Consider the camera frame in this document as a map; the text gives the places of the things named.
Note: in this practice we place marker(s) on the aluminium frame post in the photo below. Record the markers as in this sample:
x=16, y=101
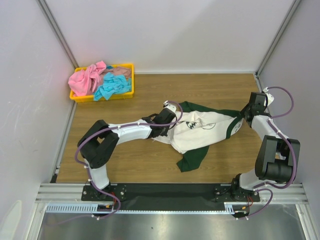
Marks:
x=48, y=15
x=281, y=30

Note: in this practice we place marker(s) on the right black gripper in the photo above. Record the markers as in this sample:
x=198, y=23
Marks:
x=249, y=111

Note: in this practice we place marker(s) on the pink t-shirt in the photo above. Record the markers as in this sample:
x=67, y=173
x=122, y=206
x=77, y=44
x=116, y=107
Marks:
x=86, y=81

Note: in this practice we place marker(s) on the yellow plastic bin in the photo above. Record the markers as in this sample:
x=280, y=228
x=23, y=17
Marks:
x=90, y=98

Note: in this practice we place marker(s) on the white green raglan t-shirt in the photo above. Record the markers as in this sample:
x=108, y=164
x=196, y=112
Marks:
x=198, y=128

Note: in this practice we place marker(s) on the white slotted cable duct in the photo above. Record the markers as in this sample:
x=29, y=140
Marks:
x=105, y=208

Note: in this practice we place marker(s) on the left aluminium frame post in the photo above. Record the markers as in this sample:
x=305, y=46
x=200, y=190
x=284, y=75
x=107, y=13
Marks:
x=48, y=15

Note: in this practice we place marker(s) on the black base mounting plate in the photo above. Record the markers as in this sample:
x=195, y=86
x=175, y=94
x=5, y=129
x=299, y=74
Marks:
x=182, y=193

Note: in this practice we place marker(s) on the right aluminium frame post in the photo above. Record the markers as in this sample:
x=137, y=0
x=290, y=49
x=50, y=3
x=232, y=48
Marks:
x=281, y=30

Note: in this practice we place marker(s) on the cyan t-shirt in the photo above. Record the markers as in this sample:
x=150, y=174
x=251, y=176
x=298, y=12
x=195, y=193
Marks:
x=113, y=85

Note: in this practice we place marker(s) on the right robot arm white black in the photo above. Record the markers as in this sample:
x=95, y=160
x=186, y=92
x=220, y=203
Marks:
x=277, y=160

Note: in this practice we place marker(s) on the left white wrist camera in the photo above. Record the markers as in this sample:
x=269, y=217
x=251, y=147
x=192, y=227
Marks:
x=170, y=106

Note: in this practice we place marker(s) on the mauve t-shirt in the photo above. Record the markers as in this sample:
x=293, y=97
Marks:
x=118, y=70

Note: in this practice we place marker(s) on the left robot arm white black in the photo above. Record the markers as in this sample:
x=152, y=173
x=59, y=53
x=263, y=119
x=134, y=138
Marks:
x=96, y=147

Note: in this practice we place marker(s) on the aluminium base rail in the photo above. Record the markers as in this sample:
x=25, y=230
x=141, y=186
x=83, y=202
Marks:
x=71, y=192

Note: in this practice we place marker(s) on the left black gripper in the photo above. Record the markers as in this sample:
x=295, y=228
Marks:
x=165, y=132

